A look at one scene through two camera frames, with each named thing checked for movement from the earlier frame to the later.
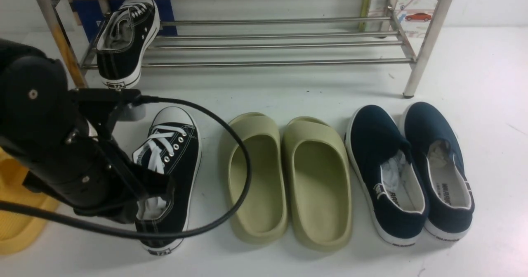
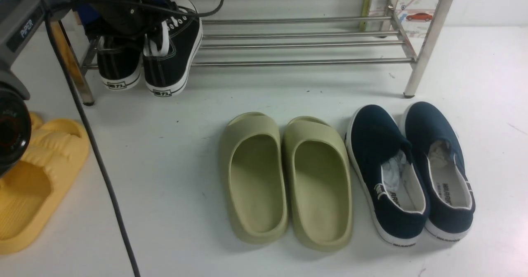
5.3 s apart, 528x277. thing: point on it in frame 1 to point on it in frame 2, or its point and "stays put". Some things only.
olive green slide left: (264, 218) stays put
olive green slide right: (319, 177) stays put
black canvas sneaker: (172, 147) to (170, 50)
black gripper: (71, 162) to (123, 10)
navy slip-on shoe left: (381, 160) stays put
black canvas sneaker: (125, 41) stays put
